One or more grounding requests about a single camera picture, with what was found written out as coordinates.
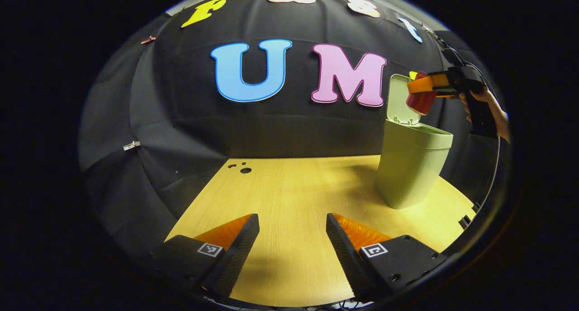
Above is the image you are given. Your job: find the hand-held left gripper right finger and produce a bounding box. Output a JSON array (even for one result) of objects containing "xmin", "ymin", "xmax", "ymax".
[{"xmin": 326, "ymin": 213, "xmax": 448, "ymax": 302}]

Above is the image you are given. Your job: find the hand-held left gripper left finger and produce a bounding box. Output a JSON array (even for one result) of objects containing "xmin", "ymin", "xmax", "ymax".
[{"xmin": 149, "ymin": 214, "xmax": 260, "ymax": 299}]

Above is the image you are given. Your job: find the red pop can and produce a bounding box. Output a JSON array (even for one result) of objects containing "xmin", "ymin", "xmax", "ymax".
[{"xmin": 406, "ymin": 72, "xmax": 438, "ymax": 116}]

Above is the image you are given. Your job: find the pale green desktop garbage bin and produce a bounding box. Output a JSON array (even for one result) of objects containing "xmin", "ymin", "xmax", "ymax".
[{"xmin": 374, "ymin": 74, "xmax": 454, "ymax": 210}]

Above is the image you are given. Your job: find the wooden desktop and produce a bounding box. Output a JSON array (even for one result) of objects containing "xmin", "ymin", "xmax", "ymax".
[{"xmin": 165, "ymin": 155, "xmax": 476, "ymax": 308}]

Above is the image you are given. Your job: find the black backdrop cloth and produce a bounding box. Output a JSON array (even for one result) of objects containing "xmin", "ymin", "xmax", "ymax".
[{"xmin": 77, "ymin": 0, "xmax": 512, "ymax": 257}]

